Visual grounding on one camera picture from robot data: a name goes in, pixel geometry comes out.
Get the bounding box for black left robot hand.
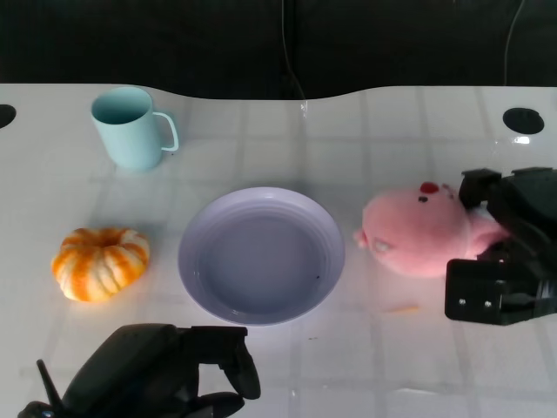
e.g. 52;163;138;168
60;323;262;418

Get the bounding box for thin dark hanging cable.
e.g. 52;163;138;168
280;0;307;102

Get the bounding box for black backdrop curtain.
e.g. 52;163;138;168
0;0;557;102

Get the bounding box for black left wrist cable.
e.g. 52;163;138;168
35;359;66;418

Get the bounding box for pink plush doll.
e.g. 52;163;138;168
352;180;508;280

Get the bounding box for thin grey hanging cable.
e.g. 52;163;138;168
503;0;528;86

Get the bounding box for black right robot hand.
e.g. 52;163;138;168
444;167;557;327

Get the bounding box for light blue mug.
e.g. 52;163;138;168
90;85;180;172

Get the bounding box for lavender round plate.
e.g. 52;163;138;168
177;186;347;327

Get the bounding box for orange white striped pumpkin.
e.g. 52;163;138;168
50;226;151;303

